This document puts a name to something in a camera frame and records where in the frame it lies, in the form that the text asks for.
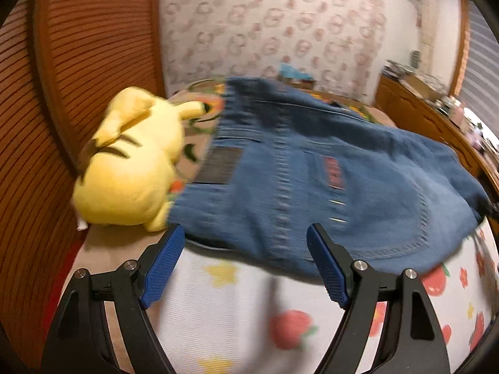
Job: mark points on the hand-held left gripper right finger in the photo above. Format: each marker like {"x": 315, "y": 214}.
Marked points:
{"x": 327, "y": 267}

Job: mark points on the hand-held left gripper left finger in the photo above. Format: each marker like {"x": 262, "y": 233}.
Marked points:
{"x": 163, "y": 267}

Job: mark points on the blue denim pants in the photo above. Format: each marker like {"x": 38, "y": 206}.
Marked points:
{"x": 296, "y": 171}

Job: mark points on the white strawberry print blanket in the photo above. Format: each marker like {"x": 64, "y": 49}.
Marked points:
{"x": 234, "y": 319}

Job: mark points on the yellow plush toy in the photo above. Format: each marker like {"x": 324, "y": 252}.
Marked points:
{"x": 124, "y": 179}

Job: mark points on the wooden dresser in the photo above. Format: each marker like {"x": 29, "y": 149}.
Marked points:
{"x": 421, "y": 117}

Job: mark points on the teal box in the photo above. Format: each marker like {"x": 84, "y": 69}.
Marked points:
{"x": 294, "y": 74}

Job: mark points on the wooden headboard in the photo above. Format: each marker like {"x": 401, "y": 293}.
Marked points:
{"x": 70, "y": 85}

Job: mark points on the clutter on dresser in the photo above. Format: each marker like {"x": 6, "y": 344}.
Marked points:
{"x": 440, "y": 89}

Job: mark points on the grey window blind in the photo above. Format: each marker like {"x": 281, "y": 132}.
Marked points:
{"x": 483, "y": 58}

